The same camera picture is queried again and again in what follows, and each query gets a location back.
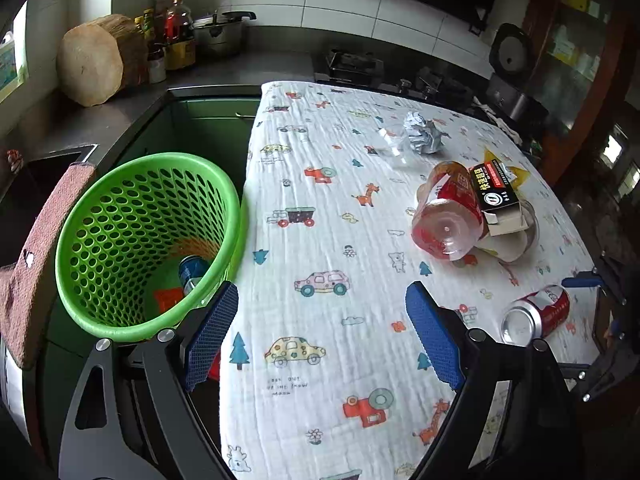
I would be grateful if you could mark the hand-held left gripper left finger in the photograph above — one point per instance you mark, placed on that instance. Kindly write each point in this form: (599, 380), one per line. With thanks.
(210, 340)

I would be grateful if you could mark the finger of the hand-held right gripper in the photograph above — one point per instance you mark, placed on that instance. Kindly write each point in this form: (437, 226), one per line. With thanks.
(582, 281)
(605, 370)

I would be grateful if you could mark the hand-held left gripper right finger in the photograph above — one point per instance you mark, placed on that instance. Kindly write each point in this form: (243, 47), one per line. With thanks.
(435, 335)

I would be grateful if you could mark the red soda can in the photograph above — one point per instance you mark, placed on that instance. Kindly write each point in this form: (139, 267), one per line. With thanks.
(537, 312)

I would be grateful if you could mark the black and yellow carton box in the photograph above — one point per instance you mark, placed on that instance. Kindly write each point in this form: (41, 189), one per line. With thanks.
(500, 190)

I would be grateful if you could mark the red label plastic bottle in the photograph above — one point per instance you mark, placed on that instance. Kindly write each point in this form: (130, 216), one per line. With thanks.
(445, 210)

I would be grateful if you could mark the green perforated plastic basket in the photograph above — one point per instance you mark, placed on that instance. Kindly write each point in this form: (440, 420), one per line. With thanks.
(100, 240)

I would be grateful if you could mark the grey paper ball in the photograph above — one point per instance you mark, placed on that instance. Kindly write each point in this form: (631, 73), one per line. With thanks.
(424, 132)

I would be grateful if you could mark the orange wrapper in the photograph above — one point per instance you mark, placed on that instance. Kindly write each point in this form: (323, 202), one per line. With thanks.
(167, 300)

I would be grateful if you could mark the blue drink can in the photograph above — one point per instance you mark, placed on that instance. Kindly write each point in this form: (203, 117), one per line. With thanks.
(192, 270)

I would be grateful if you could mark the clear plastic cup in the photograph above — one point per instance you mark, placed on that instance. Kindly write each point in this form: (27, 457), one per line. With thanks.
(517, 247)
(395, 147)

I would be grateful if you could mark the white cloth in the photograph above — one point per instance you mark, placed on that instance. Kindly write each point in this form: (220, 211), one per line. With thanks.
(500, 120)

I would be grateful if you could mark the printed white blanket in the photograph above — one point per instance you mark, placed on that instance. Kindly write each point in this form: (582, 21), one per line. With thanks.
(325, 185)

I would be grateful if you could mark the pink towel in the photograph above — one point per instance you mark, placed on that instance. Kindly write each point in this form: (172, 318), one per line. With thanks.
(45, 240)

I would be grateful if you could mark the wooden glass cabinet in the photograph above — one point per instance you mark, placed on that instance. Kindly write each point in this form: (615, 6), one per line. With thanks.
(575, 50)

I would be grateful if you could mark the kitchen sink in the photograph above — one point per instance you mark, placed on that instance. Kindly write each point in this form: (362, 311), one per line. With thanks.
(30, 195)

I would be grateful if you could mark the small red patterned cloth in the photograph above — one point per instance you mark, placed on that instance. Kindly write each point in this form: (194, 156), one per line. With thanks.
(14, 160)

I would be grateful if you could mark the white jar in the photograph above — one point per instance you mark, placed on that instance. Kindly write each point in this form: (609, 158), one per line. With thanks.
(156, 67)

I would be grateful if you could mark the black gas stove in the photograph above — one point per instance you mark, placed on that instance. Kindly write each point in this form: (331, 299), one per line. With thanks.
(355, 67)

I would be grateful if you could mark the yellow container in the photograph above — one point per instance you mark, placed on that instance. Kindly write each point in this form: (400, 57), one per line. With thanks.
(181, 55)

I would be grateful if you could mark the round wooden chopping block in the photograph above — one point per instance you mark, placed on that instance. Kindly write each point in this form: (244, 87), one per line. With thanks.
(90, 65)

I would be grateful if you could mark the steel pot with lid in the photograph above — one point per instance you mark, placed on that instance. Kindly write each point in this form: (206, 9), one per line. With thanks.
(217, 35)

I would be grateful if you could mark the bottle with red liquid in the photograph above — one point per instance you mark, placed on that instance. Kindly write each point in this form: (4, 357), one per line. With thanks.
(178, 22)

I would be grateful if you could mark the colourful wall poster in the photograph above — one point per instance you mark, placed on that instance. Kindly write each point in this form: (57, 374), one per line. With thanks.
(10, 70)

